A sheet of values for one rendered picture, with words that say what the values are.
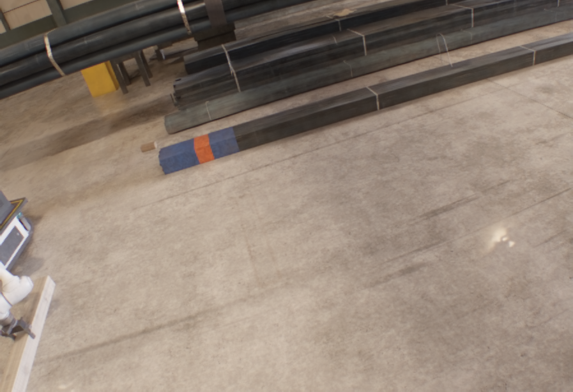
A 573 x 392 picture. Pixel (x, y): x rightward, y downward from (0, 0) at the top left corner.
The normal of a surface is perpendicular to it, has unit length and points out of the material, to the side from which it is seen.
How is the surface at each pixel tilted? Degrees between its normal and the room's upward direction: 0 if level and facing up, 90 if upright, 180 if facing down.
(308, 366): 0
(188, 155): 90
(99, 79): 90
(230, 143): 90
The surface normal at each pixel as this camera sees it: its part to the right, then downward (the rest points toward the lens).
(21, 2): 0.24, 0.48
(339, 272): -0.22, -0.82
